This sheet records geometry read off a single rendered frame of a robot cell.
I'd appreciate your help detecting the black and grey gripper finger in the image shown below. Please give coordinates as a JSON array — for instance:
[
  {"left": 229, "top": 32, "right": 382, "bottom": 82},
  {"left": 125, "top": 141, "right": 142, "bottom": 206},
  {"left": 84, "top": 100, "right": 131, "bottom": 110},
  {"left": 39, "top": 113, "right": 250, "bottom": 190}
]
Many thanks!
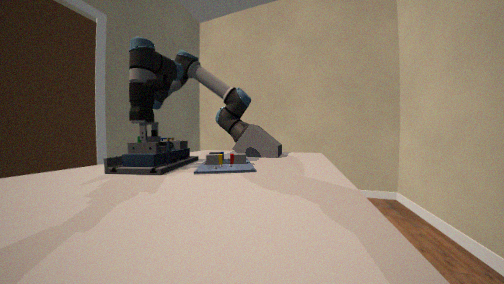
[
  {"left": 147, "top": 122, "right": 159, "bottom": 136},
  {"left": 131, "top": 120, "right": 147, "bottom": 140}
]

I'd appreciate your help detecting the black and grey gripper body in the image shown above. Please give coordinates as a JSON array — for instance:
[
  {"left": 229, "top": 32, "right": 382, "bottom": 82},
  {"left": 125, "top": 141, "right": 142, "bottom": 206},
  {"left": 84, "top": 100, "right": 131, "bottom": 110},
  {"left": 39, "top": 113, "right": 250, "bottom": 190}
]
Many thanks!
[{"left": 129, "top": 68, "right": 170, "bottom": 122}]

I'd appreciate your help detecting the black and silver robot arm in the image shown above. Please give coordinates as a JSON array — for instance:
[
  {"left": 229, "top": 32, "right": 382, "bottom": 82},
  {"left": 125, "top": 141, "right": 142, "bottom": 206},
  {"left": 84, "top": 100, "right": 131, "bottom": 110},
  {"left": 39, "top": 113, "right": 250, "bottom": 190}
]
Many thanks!
[{"left": 129, "top": 37, "right": 251, "bottom": 143}]

